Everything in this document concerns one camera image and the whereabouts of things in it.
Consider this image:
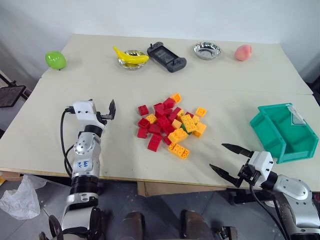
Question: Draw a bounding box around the black metal bracket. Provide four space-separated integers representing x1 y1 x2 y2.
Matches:
212 224 237 240

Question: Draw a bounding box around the black looped cable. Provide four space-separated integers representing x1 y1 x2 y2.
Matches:
38 214 66 240

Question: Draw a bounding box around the wooden table frame beam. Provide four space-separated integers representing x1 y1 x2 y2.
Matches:
137 181 227 197

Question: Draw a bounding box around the yellow plastic banana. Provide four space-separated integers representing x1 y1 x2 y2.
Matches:
112 45 150 64

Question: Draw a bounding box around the dark brown rounded shape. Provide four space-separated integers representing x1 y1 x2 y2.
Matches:
180 209 213 240
121 211 146 240

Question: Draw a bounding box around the teal plastic storage bin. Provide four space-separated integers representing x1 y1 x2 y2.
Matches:
249 102 320 165

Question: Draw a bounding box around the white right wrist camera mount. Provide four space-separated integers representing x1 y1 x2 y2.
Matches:
247 150 275 180

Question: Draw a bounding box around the white plastic bag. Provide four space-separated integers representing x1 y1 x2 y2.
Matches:
0 174 47 221

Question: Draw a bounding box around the orange plastic toy brick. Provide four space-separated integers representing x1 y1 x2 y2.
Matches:
169 92 183 103

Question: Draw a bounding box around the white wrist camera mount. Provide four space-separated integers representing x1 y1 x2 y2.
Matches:
247 150 275 180
72 99 99 124

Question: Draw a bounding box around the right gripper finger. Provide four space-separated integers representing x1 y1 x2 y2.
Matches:
209 163 242 188
221 143 254 158

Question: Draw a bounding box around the green plastic apple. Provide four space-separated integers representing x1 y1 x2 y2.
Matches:
44 50 67 70

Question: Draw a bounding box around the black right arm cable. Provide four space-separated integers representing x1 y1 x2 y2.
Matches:
248 183 291 240

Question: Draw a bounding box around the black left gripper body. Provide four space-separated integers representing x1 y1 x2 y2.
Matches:
92 102 112 126

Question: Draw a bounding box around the pink plastic peach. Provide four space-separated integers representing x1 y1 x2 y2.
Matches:
234 44 254 62

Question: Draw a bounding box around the shiny steel bowl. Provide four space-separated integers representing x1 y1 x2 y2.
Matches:
192 41 222 61

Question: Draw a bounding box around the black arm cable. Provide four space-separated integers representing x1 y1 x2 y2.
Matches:
248 183 291 240
60 106 76 177

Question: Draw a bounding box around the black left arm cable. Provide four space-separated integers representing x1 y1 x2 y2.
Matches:
60 106 76 177

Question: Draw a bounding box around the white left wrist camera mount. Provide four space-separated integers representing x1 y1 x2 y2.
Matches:
72 99 99 124

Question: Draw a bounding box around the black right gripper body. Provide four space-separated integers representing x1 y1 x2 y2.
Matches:
236 157 261 188

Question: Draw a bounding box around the black handheld game console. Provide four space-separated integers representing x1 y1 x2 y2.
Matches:
146 41 188 73

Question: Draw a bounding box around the clear glass bowl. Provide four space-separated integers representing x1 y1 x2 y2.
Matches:
117 49 148 71

